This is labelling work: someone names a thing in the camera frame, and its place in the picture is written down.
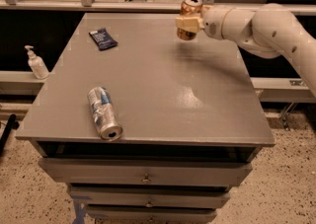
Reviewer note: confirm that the blue rxbar blueberry wrapper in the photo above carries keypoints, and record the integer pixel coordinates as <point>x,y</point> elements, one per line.
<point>102,39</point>

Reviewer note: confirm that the grey drawer cabinet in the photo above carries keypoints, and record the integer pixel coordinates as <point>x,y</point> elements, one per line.
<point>182,101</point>

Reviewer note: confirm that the black bar on floor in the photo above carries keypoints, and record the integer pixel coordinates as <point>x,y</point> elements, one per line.
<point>10,125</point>

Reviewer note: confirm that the bottom grey drawer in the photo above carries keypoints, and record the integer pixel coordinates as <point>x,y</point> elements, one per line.
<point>150,214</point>

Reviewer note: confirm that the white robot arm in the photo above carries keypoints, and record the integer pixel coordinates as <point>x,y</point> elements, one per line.
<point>268,32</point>

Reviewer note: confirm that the grey drawer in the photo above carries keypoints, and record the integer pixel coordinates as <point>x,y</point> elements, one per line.
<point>150,214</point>
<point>149,173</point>
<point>149,197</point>

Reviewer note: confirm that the orange soda can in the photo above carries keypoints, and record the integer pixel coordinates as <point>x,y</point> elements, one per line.
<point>189,8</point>

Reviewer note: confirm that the middle grey drawer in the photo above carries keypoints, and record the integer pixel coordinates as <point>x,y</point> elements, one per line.
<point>149,197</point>

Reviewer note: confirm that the top grey drawer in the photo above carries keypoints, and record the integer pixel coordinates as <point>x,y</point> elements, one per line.
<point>149,173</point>

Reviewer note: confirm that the white pump sanitizer bottle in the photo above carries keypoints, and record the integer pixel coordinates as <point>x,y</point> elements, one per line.
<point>36,63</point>

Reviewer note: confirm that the silver blue energy drink can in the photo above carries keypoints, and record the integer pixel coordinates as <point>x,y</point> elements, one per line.
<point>103,114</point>

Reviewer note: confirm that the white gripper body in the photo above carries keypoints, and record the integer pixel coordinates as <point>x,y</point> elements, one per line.
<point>212,24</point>

